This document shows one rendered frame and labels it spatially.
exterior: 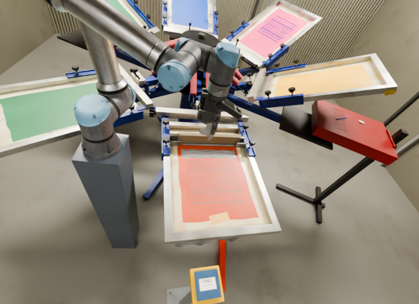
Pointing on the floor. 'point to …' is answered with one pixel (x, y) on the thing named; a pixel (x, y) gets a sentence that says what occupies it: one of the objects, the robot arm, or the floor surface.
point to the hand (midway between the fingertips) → (210, 134)
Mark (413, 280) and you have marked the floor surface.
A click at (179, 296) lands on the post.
